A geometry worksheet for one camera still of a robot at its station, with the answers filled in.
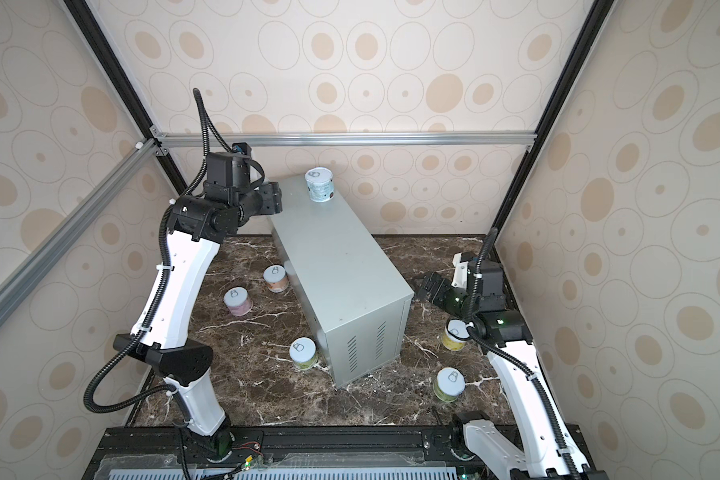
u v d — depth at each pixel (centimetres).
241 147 58
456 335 88
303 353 85
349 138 92
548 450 38
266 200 63
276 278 102
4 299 53
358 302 61
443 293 64
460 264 66
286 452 73
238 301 95
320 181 78
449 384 79
